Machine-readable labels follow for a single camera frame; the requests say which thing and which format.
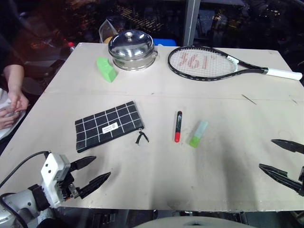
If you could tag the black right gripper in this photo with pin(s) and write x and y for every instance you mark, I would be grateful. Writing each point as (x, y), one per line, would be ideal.
(301, 174)

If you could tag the person's left hand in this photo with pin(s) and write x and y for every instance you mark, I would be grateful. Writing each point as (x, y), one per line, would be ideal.
(17, 99)

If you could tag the steel pot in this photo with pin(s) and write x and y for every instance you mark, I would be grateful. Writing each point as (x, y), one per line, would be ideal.
(133, 64)

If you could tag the green and clear highlighter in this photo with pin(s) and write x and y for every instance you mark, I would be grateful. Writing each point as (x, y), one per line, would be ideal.
(198, 134)

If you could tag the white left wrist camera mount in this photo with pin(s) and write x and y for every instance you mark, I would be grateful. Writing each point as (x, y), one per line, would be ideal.
(51, 171)

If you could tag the red and black marker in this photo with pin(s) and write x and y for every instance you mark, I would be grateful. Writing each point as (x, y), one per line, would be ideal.
(178, 126)

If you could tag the green foam block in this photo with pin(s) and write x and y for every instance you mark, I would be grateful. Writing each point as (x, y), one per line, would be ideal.
(105, 70)

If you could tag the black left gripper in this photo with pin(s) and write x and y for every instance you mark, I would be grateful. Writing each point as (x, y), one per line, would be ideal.
(69, 184)

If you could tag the white cloth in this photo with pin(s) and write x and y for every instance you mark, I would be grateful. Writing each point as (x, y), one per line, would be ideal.
(14, 118)

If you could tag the clear plastic bag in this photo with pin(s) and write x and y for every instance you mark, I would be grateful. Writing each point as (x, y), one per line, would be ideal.
(107, 29)

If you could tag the black and white tennis racket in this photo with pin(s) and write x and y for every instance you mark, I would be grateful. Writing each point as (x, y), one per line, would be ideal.
(202, 61)

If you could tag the black grid pencil pouch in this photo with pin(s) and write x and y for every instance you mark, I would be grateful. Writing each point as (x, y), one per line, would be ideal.
(109, 123)

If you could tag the person's left forearm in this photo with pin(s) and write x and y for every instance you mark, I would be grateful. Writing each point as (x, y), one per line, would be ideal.
(13, 77)

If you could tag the grey metal pillar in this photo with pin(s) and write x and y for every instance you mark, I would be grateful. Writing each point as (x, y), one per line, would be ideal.
(191, 21)

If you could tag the steel pot lid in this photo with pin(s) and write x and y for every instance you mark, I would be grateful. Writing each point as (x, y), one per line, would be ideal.
(130, 45)

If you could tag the blue container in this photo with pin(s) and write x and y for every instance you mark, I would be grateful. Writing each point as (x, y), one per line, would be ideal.
(165, 42)

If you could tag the person's right hand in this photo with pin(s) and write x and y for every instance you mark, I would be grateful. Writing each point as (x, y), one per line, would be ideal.
(6, 120)

